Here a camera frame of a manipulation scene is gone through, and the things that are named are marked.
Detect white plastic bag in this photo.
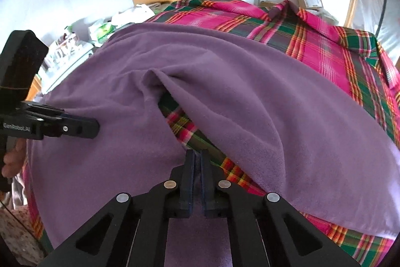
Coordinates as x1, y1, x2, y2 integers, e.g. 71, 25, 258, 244
66, 4, 155, 47

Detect pink plaid bed sheet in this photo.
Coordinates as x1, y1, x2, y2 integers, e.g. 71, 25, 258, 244
23, 0, 399, 266

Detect black hanging cable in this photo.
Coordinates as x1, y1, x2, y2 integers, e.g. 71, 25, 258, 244
374, 0, 390, 36

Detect plastic door curtain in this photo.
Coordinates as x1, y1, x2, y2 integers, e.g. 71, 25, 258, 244
350, 0, 399, 64

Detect purple fleece garment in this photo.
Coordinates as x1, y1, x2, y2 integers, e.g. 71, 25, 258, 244
27, 22, 399, 247

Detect person's left hand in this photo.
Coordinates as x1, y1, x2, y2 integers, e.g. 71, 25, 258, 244
1, 138, 27, 178

